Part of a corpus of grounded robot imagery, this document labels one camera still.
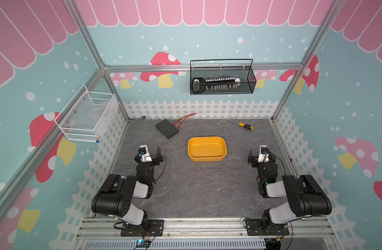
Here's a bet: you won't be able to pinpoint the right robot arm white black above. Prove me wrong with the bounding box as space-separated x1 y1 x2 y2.
245 147 332 237

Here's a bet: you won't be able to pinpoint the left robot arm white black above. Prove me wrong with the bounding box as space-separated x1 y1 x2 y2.
91 145 164 236

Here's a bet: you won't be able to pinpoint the black flat box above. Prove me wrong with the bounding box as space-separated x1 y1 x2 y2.
155 119 179 139

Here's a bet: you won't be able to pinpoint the yellow plastic storage box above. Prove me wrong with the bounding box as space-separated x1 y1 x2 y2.
187 136 227 162

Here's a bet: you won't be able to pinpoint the yellow black screwdriver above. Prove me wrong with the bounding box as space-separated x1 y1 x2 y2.
230 120 254 130

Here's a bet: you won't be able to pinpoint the black socket bit holder set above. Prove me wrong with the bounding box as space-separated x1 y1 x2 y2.
190 77 241 94

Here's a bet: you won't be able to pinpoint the green circuit board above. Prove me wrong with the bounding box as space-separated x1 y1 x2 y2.
135 239 151 249

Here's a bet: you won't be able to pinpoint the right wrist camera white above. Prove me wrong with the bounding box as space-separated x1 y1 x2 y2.
258 145 270 163

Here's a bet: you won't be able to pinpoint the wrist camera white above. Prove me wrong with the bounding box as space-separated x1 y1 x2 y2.
138 145 152 163
258 145 270 163

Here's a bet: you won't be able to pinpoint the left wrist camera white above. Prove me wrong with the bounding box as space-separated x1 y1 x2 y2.
138 145 152 163

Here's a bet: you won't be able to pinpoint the red handled pliers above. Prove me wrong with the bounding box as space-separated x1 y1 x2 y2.
172 113 196 129

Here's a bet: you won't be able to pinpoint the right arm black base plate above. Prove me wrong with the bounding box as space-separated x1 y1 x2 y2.
243 218 290 238

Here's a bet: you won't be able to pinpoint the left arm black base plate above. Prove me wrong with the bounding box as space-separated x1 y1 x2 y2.
120 220 165 237

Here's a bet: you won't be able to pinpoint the white wire mesh basket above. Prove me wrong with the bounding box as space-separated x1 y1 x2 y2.
54 86 119 143

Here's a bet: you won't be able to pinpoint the black wire mesh basket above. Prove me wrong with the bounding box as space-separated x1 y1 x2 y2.
190 59 257 95

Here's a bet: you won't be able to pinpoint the aluminium front rail frame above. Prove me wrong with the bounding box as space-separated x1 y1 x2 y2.
72 217 341 250

